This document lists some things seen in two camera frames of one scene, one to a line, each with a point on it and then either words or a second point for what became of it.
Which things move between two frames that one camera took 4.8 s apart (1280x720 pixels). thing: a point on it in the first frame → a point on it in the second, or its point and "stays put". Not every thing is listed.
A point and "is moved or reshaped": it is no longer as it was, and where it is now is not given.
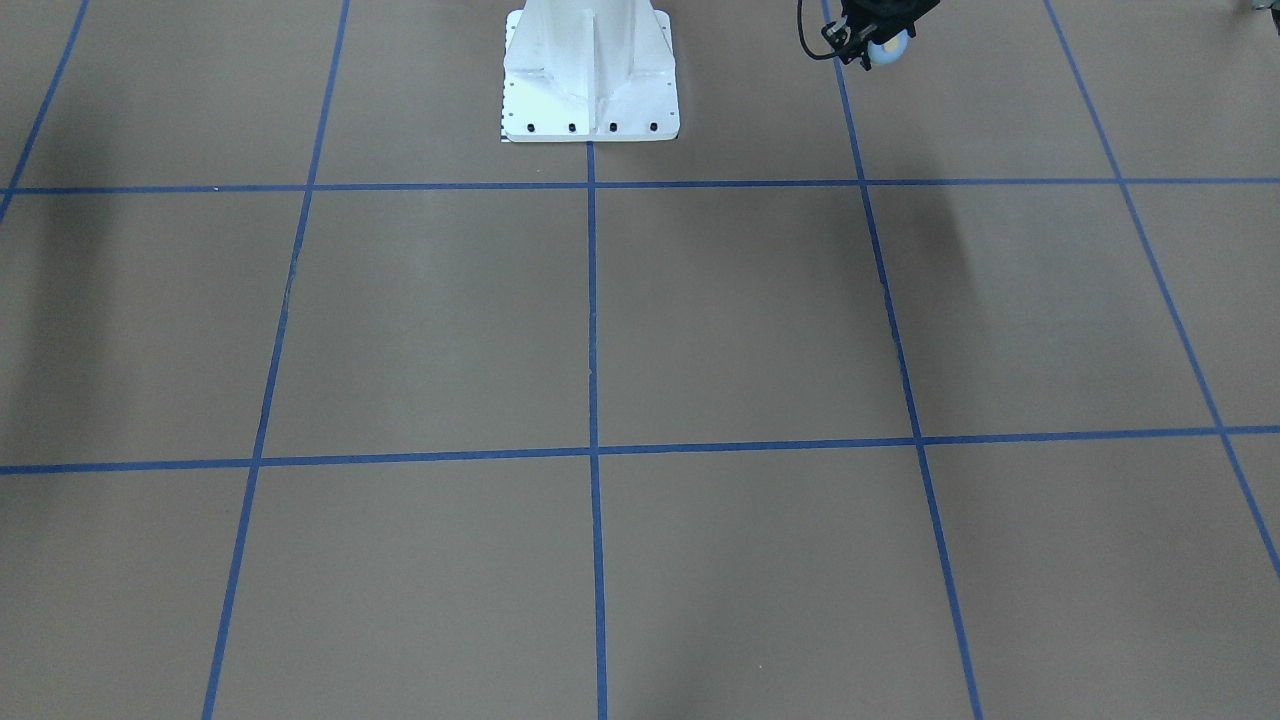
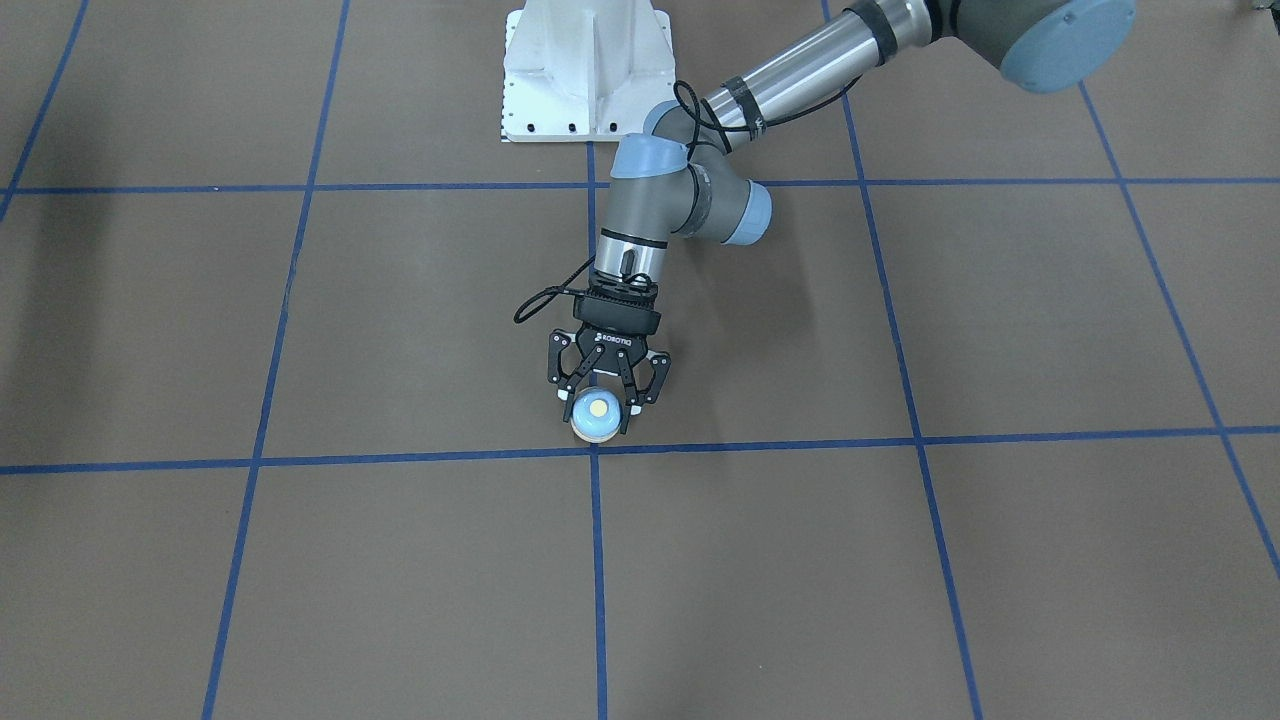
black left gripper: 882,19 → 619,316
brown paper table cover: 942,389 stays put
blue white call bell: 890,51 is moved or reshaped
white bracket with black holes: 589,71 stays put
